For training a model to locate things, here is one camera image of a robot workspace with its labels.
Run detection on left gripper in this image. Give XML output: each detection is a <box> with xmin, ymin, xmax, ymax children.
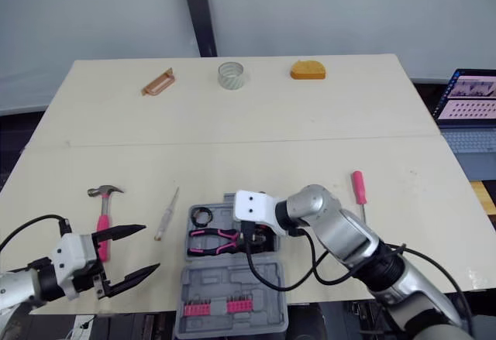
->
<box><xmin>71</xmin><ymin>223</ymin><xmax>161</xmax><ymax>300</ymax></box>

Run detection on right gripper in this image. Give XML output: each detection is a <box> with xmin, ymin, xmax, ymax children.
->
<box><xmin>238</xmin><ymin>218</ymin><xmax>274</xmax><ymax>249</ymax></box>

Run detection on grey tool case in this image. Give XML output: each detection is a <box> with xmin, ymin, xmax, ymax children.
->
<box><xmin>174</xmin><ymin>191</ymin><xmax>290</xmax><ymax>338</ymax></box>

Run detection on pink and black pliers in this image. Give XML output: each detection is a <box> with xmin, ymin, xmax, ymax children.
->
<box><xmin>187</xmin><ymin>228</ymin><xmax>242</xmax><ymax>257</ymax></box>

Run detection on black tape roll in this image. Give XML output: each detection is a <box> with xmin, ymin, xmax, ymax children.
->
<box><xmin>192</xmin><ymin>207</ymin><xmax>215</xmax><ymax>227</ymax></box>

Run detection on clear tape roll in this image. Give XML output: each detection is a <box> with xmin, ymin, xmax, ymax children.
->
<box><xmin>217</xmin><ymin>60</ymin><xmax>246</xmax><ymax>91</ymax></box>

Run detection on pink bit holder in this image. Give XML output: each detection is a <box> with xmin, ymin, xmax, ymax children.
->
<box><xmin>226</xmin><ymin>296</ymin><xmax>253</xmax><ymax>314</ymax></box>
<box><xmin>183</xmin><ymin>299</ymin><xmax>212</xmax><ymax>317</ymax></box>

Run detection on orange toy bread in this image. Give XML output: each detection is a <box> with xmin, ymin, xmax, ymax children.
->
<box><xmin>289</xmin><ymin>58</ymin><xmax>328</xmax><ymax>82</ymax></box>

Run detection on open laptop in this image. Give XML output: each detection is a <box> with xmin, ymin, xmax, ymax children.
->
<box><xmin>432</xmin><ymin>67</ymin><xmax>496</xmax><ymax>183</ymax></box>

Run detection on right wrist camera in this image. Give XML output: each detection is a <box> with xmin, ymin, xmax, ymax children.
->
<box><xmin>232</xmin><ymin>189</ymin><xmax>291</xmax><ymax>237</ymax></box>

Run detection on pink handled hammer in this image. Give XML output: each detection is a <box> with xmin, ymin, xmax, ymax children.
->
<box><xmin>86</xmin><ymin>185</ymin><xmax>126</xmax><ymax>263</ymax></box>

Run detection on clear handled screwdriver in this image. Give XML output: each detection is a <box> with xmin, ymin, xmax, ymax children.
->
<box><xmin>153</xmin><ymin>186</ymin><xmax>181</xmax><ymax>242</ymax></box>

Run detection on black cable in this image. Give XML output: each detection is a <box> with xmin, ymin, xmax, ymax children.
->
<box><xmin>241</xmin><ymin>219</ymin><xmax>476</xmax><ymax>337</ymax></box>
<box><xmin>0</xmin><ymin>214</ymin><xmax>74</xmax><ymax>254</ymax></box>

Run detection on pink handled screwdriver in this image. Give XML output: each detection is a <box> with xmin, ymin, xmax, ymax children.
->
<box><xmin>350</xmin><ymin>170</ymin><xmax>370</xmax><ymax>225</ymax></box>

